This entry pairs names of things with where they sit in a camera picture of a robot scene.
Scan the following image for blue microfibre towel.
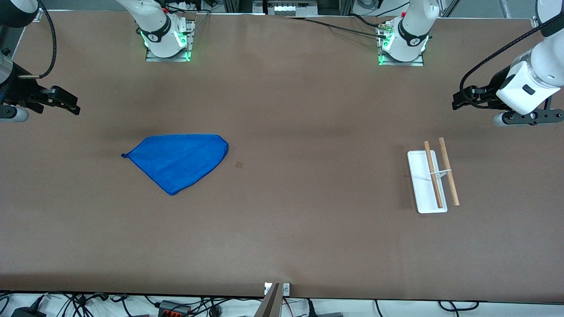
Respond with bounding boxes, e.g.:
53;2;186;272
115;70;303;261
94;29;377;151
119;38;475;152
121;134;229;196

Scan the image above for white rack with wooden rods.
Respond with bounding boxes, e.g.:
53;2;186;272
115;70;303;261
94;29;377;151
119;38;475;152
407;137;460;214

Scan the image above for silver electronics box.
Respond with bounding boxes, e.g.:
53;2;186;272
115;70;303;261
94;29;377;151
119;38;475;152
267;0;319;17

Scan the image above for black power adapter orange plugs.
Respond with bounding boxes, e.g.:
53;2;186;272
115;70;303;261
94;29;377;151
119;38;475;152
158;300;191;317

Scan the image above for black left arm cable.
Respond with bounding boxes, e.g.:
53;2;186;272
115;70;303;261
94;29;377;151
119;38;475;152
460;18;564;108

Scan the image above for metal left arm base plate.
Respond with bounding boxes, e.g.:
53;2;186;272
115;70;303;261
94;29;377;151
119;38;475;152
378;24;425;67

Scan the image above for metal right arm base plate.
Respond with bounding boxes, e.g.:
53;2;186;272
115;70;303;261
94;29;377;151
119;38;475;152
145;20;194;63

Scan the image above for black cable across table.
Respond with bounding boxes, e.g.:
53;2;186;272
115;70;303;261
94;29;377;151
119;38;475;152
282;15;390;40

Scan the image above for tangled black floor cable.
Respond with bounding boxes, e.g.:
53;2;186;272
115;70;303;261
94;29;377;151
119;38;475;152
40;292;133;317

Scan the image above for aluminium frame profile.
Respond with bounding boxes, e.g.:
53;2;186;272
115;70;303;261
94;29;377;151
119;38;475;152
223;0;265;14

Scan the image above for looped black floor cable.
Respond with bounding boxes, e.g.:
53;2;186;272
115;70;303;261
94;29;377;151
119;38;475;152
438;300;479;311

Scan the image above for wooden post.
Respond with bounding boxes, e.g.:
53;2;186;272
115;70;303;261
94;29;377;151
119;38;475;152
254;283;282;317

